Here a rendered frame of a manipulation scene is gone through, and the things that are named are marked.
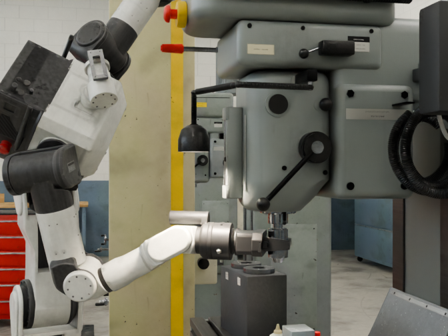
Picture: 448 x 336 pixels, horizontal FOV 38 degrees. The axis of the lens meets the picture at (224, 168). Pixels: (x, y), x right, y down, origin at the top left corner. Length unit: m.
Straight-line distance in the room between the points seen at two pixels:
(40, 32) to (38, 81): 9.02
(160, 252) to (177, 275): 1.73
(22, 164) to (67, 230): 0.18
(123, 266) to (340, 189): 0.54
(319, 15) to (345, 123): 0.24
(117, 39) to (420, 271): 1.00
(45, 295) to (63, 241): 0.41
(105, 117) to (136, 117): 1.55
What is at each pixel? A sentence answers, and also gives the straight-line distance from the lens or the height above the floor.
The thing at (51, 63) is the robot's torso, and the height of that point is 1.67.
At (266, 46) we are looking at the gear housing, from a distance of 1.43.
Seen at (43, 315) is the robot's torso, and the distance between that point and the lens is 1.97.
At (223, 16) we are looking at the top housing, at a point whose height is 1.73.
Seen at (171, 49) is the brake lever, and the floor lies 1.70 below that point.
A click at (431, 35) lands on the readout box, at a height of 1.66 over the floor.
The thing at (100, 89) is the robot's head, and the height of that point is 1.60.
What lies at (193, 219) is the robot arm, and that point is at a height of 1.29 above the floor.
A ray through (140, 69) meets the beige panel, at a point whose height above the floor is 1.89.
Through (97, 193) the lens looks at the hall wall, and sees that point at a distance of 10.47.
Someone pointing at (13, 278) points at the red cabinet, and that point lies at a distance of 6.06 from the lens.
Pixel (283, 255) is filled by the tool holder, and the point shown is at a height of 1.21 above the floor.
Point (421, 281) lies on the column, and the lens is 1.71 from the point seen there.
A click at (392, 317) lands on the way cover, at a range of 1.78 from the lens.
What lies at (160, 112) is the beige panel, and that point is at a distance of 3.22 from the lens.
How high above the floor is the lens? 1.41
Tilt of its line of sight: level
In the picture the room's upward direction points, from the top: straight up
